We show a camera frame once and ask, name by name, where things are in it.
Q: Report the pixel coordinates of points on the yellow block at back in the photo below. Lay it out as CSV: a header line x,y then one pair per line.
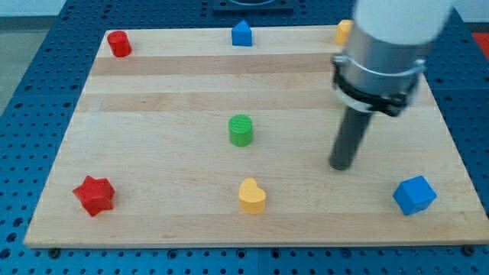
x,y
342,31

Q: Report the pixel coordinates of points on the yellow heart block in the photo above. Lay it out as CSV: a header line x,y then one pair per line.
x,y
252,198

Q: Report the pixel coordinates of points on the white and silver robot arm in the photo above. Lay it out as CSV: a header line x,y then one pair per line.
x,y
380,65

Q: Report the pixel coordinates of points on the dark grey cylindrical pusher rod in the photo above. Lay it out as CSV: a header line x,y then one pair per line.
x,y
349,137

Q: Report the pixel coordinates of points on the light wooden board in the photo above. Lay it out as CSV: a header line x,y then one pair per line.
x,y
155,124

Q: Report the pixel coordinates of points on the red cylinder block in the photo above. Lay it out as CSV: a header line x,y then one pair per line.
x,y
119,43

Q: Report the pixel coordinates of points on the blue house-shaped block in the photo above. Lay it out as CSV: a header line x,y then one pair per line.
x,y
242,35

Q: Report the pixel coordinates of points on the blue cube block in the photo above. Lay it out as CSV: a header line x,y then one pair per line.
x,y
414,195

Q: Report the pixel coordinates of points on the green cylinder block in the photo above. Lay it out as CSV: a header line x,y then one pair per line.
x,y
240,129

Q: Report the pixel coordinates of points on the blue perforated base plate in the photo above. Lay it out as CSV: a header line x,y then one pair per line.
x,y
34,122

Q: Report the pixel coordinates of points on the red star block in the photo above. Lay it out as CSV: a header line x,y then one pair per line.
x,y
95,195

